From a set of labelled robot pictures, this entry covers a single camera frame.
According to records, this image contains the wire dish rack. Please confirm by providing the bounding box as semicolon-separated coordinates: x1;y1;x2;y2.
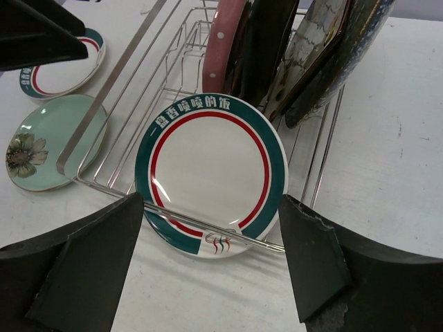
55;0;347;253

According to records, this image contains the black floral square plate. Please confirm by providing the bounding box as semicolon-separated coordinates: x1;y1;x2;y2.
239;0;299;107

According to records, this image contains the teal square plate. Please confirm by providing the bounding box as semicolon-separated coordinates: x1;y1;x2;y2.
223;1;252;97

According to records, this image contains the white plate green rim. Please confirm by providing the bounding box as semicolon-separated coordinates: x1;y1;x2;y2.
135;93;289;259
19;28;106;100

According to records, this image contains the speckled round plate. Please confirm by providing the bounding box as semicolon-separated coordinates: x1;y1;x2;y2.
284;0;395;128

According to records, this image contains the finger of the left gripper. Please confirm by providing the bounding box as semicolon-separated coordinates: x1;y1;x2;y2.
1;0;88;71

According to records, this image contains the cream floral square plate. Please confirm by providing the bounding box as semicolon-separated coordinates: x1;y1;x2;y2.
264;1;352;121

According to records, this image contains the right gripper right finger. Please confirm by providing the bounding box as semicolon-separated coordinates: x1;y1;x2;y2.
278;195;442;331

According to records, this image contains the mint green flower plate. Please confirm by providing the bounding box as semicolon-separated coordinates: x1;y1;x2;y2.
6;95;107;192

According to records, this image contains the pink dotted plate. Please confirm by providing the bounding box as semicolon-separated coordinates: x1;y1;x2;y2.
202;0;246;93

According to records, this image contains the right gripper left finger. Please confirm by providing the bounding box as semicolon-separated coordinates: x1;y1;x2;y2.
1;193;143;331

